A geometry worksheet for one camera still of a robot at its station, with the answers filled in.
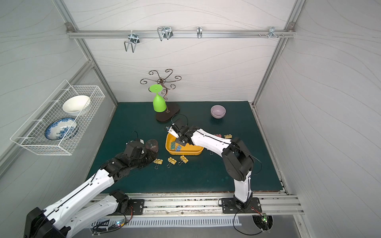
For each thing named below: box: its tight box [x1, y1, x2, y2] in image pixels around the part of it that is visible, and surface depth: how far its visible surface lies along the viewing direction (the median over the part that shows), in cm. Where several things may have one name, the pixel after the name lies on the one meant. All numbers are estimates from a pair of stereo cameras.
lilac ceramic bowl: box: [210, 104, 227, 119], surface depth 113 cm
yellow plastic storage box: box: [165, 132, 205, 156], surface depth 93 cm
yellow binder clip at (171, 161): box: [166, 156, 178, 169], surface depth 90 cm
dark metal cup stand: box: [139, 68, 182, 123], surface depth 95 cm
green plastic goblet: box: [149, 84, 167, 113], surface depth 90 cm
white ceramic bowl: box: [62, 95, 91, 117], surface depth 72 cm
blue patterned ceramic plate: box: [44, 117, 79, 141], surface depth 65 cm
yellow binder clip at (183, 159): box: [177, 155, 189, 166], surface depth 91 cm
